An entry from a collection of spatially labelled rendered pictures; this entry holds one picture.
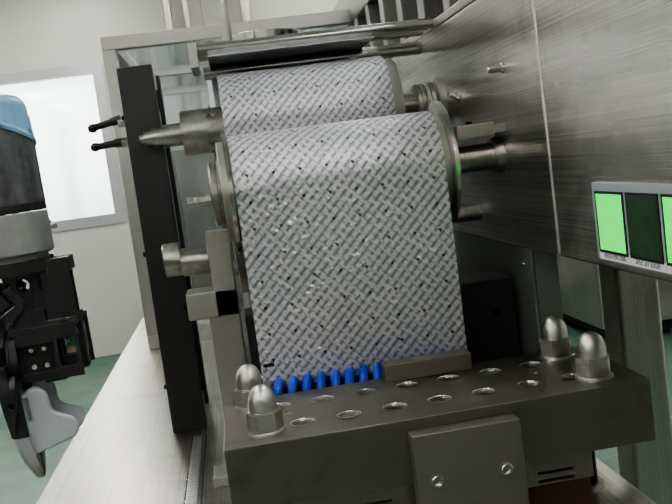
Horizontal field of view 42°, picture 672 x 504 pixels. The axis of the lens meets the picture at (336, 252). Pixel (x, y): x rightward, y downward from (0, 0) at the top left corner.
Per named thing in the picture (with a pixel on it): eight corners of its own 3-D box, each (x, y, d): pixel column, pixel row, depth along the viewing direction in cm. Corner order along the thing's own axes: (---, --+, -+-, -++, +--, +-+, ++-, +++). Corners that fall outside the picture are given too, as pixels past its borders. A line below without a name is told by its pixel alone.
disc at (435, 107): (432, 222, 111) (418, 106, 110) (436, 221, 112) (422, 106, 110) (463, 227, 97) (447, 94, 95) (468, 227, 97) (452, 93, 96)
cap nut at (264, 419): (246, 429, 82) (239, 383, 82) (284, 422, 83) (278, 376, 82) (247, 440, 79) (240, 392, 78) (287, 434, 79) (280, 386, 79)
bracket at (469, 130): (446, 141, 106) (444, 125, 106) (492, 135, 107) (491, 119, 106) (457, 140, 101) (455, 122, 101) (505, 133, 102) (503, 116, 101)
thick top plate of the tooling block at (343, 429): (231, 457, 93) (223, 403, 93) (586, 397, 98) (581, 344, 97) (233, 515, 77) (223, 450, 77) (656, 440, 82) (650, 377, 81)
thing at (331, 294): (264, 395, 97) (241, 231, 95) (467, 362, 100) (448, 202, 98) (265, 396, 97) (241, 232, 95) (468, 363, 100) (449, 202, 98)
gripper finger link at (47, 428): (85, 477, 83) (68, 383, 82) (22, 489, 82) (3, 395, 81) (90, 466, 86) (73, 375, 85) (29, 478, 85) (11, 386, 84)
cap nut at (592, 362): (568, 375, 86) (564, 330, 85) (603, 369, 86) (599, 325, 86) (583, 384, 82) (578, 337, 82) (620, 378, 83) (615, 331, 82)
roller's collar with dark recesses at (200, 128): (186, 156, 127) (180, 113, 127) (227, 151, 128) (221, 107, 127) (184, 155, 121) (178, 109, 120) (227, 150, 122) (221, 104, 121)
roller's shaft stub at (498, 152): (442, 180, 106) (437, 144, 105) (497, 173, 107) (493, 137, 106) (451, 180, 102) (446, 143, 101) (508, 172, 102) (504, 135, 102)
